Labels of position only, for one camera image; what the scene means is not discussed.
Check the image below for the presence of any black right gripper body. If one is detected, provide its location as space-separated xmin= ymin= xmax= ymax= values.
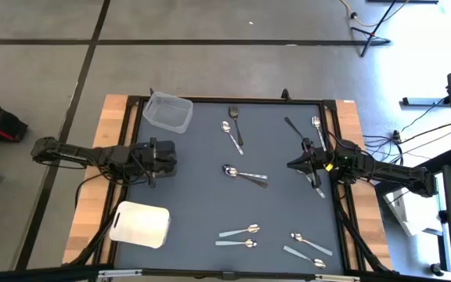
xmin=302 ymin=136 xmax=340 ymax=190

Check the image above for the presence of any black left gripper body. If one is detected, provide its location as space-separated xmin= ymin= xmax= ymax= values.
xmin=131 ymin=136 xmax=158 ymax=188

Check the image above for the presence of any light blue handled spoon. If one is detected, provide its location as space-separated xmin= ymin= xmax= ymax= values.
xmin=220 ymin=120 xmax=245 ymax=157
xmin=290 ymin=231 xmax=334 ymax=257
xmin=282 ymin=244 xmax=327 ymax=270
xmin=295 ymin=168 xmax=327 ymax=199
xmin=311 ymin=115 xmax=327 ymax=153
xmin=222 ymin=164 xmax=269 ymax=180
xmin=218 ymin=223 xmax=261 ymax=239
xmin=215 ymin=238 xmax=258 ymax=249

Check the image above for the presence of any black handled spoon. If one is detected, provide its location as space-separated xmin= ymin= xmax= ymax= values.
xmin=283 ymin=116 xmax=315 ymax=148
xmin=228 ymin=105 xmax=245 ymax=147
xmin=225 ymin=166 xmax=269 ymax=190

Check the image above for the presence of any frosted plastic bin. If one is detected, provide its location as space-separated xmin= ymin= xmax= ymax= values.
xmin=108 ymin=201 xmax=171 ymax=250

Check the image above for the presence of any clear plastic bin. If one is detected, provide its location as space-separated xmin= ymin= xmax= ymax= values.
xmin=142 ymin=91 xmax=194 ymax=135

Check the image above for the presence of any grey blue table mat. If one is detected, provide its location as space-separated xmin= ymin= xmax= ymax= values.
xmin=114 ymin=100 xmax=346 ymax=275

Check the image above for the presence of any white box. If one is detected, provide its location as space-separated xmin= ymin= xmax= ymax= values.
xmin=383 ymin=186 xmax=444 ymax=237

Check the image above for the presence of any aluminium extrusion bar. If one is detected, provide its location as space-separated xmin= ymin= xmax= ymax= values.
xmin=97 ymin=268 xmax=362 ymax=282

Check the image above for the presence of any black floor bar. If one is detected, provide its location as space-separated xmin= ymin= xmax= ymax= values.
xmin=401 ymin=96 xmax=450 ymax=107

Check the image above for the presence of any black tripod stand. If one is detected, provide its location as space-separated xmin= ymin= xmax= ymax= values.
xmin=349 ymin=0 xmax=392 ymax=58

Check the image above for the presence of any black cable bundle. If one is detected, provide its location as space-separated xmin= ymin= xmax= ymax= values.
xmin=362 ymin=131 xmax=405 ymax=165

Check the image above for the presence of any black table frame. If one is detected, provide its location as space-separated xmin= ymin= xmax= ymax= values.
xmin=68 ymin=88 xmax=399 ymax=275

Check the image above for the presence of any white cable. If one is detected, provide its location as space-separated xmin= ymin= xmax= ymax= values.
xmin=397 ymin=124 xmax=451 ymax=154

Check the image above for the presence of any yellowish floor cable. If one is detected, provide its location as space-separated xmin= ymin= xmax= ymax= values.
xmin=338 ymin=0 xmax=372 ymax=28

